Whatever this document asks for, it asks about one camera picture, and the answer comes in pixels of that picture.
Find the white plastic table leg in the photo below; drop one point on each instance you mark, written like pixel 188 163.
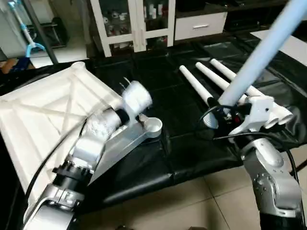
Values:
pixel 225 69
pixel 259 52
pixel 194 84
pixel 213 76

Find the white plastic table top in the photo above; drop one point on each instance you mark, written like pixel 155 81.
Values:
pixel 43 124

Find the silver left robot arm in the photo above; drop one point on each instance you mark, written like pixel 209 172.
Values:
pixel 81 153

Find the black work mat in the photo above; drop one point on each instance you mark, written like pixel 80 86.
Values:
pixel 158 86

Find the white flat board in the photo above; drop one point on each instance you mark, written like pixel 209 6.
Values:
pixel 292 45

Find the white drawer unit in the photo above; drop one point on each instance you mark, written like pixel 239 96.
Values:
pixel 199 26

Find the white glass-door cabinet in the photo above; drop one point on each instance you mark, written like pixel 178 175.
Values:
pixel 134 24

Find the black metal pole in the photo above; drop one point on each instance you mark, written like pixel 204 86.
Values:
pixel 41 33

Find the blue plastic tool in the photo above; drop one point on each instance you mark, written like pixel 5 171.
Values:
pixel 29 40

